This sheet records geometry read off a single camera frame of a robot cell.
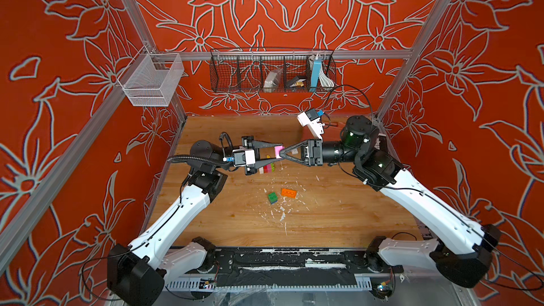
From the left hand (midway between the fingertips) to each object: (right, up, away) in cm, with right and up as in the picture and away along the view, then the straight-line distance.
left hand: (280, 148), depth 54 cm
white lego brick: (-7, -13, +41) cm, 44 cm away
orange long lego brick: (+5, -22, +36) cm, 42 cm away
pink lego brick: (-3, -12, +41) cm, 43 cm away
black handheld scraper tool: (+56, +1, +53) cm, 77 cm away
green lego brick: (-2, -23, +33) cm, 40 cm away
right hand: (0, -2, -4) cm, 5 cm away
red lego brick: (-5, -12, +41) cm, 43 cm away
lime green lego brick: (-2, -11, +42) cm, 43 cm away
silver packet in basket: (-2, +28, +38) cm, 47 cm away
